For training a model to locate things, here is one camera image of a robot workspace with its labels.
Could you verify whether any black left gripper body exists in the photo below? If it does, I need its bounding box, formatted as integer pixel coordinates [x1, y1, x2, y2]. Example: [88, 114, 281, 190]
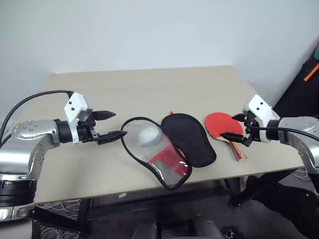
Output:
[77, 112, 101, 144]

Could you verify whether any white floor cable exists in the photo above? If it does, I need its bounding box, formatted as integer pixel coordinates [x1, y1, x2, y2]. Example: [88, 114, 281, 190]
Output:
[37, 200, 82, 222]
[291, 166, 311, 180]

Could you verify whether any red table tennis paddle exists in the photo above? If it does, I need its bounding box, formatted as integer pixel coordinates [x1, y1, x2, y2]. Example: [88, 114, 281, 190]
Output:
[204, 112, 248, 162]

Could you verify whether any dark rounded shape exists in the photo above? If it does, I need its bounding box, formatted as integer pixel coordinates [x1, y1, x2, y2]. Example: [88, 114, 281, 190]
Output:
[192, 213, 224, 239]
[131, 217, 163, 239]

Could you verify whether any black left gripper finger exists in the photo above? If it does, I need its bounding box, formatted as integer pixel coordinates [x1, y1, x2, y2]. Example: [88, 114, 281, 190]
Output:
[93, 110, 117, 122]
[97, 130, 129, 146]

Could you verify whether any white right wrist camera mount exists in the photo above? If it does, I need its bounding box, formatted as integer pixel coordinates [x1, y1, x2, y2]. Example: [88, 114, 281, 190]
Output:
[242, 94, 274, 144]

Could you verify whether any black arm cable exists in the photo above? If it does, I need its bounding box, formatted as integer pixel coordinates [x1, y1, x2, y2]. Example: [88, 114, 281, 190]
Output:
[248, 125, 319, 143]
[0, 90, 74, 148]

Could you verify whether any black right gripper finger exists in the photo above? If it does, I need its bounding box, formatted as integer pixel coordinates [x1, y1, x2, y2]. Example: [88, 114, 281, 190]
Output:
[231, 113, 248, 123]
[220, 131, 245, 143]

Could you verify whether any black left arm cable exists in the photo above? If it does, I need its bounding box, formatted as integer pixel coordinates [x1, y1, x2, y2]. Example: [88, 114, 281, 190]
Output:
[0, 90, 74, 148]

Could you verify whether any black bag with orange strip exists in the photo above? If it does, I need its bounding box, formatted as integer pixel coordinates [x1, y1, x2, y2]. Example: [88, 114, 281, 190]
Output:
[272, 59, 319, 120]

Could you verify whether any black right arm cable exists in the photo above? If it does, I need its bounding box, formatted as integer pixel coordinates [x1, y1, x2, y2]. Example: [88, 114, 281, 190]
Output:
[248, 125, 319, 143]

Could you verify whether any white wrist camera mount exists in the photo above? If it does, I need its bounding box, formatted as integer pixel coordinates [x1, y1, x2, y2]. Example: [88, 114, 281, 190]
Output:
[242, 94, 274, 144]
[63, 92, 93, 145]

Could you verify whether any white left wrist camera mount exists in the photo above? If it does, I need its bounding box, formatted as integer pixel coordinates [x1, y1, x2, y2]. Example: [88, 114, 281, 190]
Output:
[63, 92, 93, 145]

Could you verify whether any black and clear paddle case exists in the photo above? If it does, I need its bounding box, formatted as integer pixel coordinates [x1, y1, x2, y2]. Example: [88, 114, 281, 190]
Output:
[120, 111, 217, 191]

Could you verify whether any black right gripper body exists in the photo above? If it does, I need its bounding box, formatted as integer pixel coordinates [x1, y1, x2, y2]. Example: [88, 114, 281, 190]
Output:
[242, 112, 262, 148]

